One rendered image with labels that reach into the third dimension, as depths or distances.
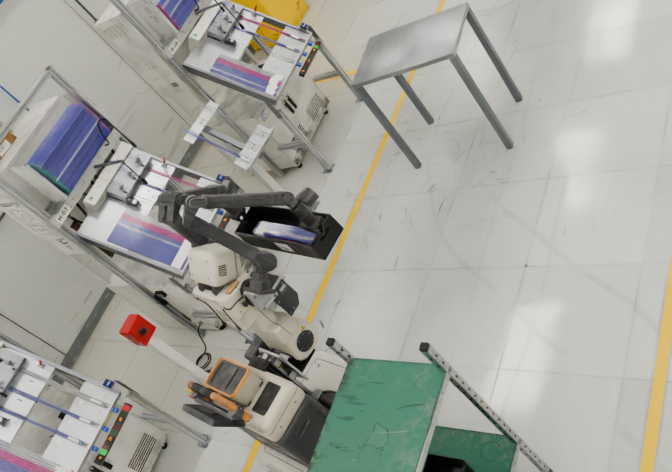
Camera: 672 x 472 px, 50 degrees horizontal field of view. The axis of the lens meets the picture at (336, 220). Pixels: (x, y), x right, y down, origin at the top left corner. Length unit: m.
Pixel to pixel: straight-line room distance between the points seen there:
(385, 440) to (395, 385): 0.21
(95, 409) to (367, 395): 1.94
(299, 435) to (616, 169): 2.17
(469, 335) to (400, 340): 0.42
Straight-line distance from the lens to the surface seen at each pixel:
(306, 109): 5.81
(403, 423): 2.58
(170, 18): 5.28
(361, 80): 4.45
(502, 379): 3.66
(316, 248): 3.12
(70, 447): 4.22
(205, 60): 5.33
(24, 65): 6.35
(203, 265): 3.09
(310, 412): 3.31
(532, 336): 3.71
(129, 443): 4.71
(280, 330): 3.29
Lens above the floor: 2.93
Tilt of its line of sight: 36 degrees down
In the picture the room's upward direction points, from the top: 43 degrees counter-clockwise
